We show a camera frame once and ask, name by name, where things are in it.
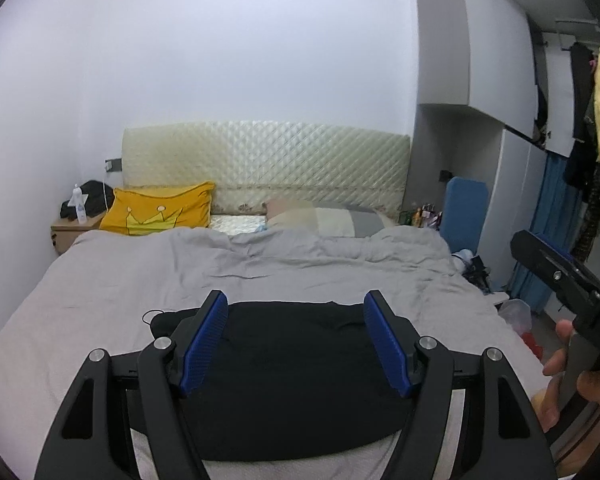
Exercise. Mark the metal clothes rack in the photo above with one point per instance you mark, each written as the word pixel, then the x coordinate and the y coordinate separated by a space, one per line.
pixel 566 31

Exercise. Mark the wall socket panel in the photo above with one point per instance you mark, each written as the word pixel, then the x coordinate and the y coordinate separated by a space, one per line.
pixel 113 165

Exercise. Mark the black bag on nightstand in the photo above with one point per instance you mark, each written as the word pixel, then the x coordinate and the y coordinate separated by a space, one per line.
pixel 97 196

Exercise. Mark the wooden nightstand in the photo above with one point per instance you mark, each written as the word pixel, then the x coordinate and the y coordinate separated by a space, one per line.
pixel 64 232

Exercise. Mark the small items on side table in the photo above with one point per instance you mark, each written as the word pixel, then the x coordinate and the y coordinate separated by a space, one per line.
pixel 425 216

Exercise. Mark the white spray bottle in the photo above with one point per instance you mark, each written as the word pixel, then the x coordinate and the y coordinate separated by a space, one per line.
pixel 78 201

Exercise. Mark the patterned bed sheet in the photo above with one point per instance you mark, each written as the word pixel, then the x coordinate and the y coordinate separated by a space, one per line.
pixel 235 224

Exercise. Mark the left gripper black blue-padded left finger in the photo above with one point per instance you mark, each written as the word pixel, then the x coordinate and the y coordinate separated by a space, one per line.
pixel 91 434

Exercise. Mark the beige grey patchwork pillow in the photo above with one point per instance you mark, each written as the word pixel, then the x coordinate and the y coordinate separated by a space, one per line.
pixel 326 218

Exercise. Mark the black coat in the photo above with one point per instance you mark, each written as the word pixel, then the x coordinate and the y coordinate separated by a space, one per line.
pixel 292 380

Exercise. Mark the clear plastic container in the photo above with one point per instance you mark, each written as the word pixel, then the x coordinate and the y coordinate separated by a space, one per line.
pixel 517 314

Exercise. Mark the grey white wardrobe cabinet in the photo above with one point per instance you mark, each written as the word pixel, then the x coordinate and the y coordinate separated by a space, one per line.
pixel 477 101

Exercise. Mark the cream quilted headboard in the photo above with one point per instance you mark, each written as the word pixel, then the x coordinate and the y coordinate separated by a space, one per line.
pixel 252 162

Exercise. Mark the blue curtain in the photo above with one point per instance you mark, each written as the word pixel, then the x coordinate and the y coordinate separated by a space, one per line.
pixel 556 217

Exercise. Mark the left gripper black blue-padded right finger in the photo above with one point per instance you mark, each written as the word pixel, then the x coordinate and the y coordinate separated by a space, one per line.
pixel 471 418

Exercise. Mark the yellow crown pillow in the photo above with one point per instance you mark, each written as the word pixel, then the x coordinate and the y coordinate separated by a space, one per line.
pixel 143 211

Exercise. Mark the grey duvet on bed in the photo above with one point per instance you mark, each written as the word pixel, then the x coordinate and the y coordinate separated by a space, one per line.
pixel 96 294

